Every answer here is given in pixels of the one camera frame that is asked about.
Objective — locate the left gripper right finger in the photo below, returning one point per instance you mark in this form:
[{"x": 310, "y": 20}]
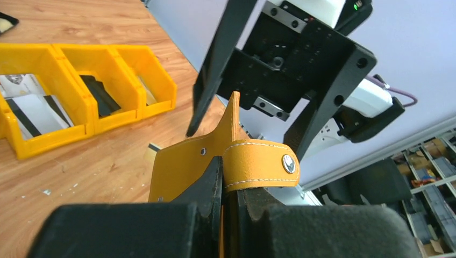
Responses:
[{"x": 320, "y": 231}]

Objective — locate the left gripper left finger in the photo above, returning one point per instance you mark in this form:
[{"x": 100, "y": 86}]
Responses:
[{"x": 188, "y": 226}]

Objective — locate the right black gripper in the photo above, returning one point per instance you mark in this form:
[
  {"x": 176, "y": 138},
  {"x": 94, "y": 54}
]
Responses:
[{"x": 280, "y": 63}]

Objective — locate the yellow leather card holder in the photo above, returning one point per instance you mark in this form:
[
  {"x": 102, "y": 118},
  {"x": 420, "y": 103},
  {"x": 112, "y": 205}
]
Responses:
[{"x": 224, "y": 178}]

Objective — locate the grey credit card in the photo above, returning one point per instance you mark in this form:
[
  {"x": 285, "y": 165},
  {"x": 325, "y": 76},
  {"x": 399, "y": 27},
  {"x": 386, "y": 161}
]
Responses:
[{"x": 154, "y": 147}]

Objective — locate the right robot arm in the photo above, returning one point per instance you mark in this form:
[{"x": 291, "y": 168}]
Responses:
[{"x": 370, "y": 107}]

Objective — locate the gold cards in bin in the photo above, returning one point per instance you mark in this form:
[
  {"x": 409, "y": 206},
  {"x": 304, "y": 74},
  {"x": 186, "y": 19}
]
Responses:
[{"x": 150, "y": 99}]

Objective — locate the black card holder in bin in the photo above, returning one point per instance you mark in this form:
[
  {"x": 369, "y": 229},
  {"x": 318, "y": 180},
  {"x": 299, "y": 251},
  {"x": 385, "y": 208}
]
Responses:
[{"x": 105, "y": 103}]

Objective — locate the white cards in bin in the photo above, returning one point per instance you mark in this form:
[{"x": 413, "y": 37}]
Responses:
[{"x": 37, "y": 113}]

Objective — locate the cluttered storage shelf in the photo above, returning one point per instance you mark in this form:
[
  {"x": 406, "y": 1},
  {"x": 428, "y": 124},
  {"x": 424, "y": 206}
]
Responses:
[{"x": 417, "y": 182}]

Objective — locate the yellow three-compartment bin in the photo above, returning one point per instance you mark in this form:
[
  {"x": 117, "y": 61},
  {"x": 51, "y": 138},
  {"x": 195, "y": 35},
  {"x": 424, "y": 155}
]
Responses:
[{"x": 58, "y": 67}]

